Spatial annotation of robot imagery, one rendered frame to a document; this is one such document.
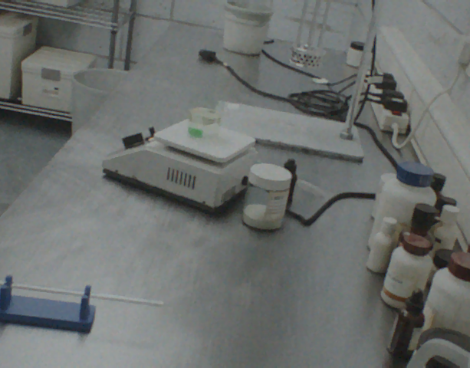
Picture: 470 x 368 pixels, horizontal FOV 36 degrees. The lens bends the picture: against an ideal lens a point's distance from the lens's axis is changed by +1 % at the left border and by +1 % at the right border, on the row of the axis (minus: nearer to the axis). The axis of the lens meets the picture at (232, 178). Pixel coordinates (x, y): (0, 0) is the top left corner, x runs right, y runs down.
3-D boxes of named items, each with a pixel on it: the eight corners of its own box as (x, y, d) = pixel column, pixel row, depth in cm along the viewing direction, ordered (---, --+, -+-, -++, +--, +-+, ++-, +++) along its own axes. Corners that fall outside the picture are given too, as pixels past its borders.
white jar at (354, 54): (369, 66, 213) (374, 44, 211) (362, 69, 208) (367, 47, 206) (350, 61, 216) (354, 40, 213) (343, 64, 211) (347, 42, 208)
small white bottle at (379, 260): (386, 276, 95) (400, 227, 92) (365, 270, 95) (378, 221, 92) (388, 267, 97) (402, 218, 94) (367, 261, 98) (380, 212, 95)
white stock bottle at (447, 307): (478, 346, 83) (507, 264, 79) (456, 367, 78) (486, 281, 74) (429, 321, 86) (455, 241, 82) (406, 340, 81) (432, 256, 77)
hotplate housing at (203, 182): (99, 174, 109) (103, 125, 106) (145, 152, 121) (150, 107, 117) (228, 221, 102) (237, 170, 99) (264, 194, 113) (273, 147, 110)
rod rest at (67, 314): (-11, 319, 72) (-9, 288, 71) (-1, 300, 76) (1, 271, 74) (90, 331, 73) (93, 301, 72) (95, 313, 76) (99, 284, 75)
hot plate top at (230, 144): (149, 139, 104) (150, 134, 104) (189, 122, 114) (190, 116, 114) (222, 164, 100) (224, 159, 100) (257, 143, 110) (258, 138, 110)
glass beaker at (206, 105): (212, 132, 110) (221, 81, 107) (225, 145, 106) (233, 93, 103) (175, 130, 108) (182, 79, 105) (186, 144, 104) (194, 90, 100)
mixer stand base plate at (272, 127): (207, 133, 135) (208, 128, 134) (217, 103, 153) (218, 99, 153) (364, 162, 135) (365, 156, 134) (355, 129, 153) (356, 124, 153)
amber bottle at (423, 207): (386, 271, 96) (406, 196, 92) (419, 277, 96) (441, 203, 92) (388, 287, 92) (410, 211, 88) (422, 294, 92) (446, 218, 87)
